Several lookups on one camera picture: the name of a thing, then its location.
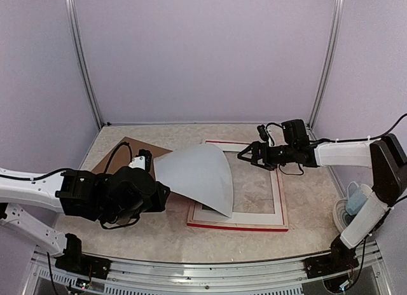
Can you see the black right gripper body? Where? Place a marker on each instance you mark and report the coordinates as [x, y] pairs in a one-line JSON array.
[[283, 157]]

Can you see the aluminium corner post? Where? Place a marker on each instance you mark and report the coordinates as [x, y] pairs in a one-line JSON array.
[[82, 64], [328, 61]]

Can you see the back aluminium rail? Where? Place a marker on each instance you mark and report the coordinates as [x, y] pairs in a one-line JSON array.
[[109, 124]]

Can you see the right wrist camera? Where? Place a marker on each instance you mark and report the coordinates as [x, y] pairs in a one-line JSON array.
[[294, 132]]

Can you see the red wooden picture frame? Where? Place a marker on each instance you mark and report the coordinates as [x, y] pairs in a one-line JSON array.
[[280, 212]]

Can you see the white mat board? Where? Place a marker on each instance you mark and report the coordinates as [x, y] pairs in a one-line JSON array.
[[254, 215]]

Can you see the white plate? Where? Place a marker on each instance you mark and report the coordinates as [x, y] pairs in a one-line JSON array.
[[341, 217]]

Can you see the right aluminium corner post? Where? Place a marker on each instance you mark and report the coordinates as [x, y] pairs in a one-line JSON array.
[[328, 61]]

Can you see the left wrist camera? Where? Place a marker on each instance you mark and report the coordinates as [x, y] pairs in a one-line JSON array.
[[143, 160]]

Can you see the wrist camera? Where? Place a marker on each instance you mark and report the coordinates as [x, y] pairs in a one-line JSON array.
[[294, 132], [143, 160]]

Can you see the red and dark photo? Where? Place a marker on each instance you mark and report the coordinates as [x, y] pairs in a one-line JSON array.
[[200, 172]]

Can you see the front aluminium rail base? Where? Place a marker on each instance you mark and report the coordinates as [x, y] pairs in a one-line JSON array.
[[291, 275]]

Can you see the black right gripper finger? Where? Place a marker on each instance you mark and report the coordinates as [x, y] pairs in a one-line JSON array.
[[257, 162], [254, 151]]

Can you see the brown backing board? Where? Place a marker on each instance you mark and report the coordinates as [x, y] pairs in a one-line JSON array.
[[122, 156]]

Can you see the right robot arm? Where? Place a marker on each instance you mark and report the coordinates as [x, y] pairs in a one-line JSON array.
[[381, 160]]

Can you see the left aluminium corner post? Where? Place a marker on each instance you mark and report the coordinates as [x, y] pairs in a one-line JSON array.
[[82, 64]]

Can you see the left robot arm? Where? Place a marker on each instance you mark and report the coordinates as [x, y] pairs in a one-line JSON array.
[[77, 193]]

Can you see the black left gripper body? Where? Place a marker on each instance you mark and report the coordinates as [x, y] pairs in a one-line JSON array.
[[154, 205]]

